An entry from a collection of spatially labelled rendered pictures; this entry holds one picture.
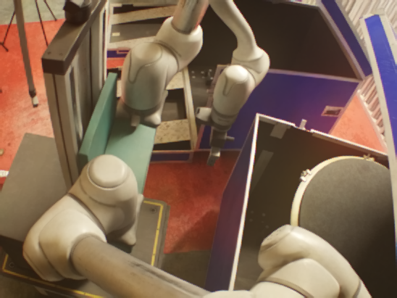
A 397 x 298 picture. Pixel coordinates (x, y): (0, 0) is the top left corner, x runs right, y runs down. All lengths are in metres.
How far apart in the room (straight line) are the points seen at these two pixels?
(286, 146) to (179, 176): 0.96
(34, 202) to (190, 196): 1.31
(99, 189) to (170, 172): 1.84
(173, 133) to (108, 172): 1.84
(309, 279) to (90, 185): 0.59
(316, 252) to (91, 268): 0.46
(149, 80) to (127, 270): 0.72
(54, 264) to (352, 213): 1.32
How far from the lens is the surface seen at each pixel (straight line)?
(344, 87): 2.52
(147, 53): 1.27
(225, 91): 1.17
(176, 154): 2.71
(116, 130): 1.39
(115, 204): 0.97
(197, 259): 2.50
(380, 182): 1.99
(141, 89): 1.29
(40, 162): 1.82
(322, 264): 0.61
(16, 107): 3.26
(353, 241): 1.72
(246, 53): 1.26
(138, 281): 0.70
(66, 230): 0.89
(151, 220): 2.21
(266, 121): 1.95
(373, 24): 1.49
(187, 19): 1.32
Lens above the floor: 2.32
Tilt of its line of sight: 53 degrees down
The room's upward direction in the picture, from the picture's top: 18 degrees clockwise
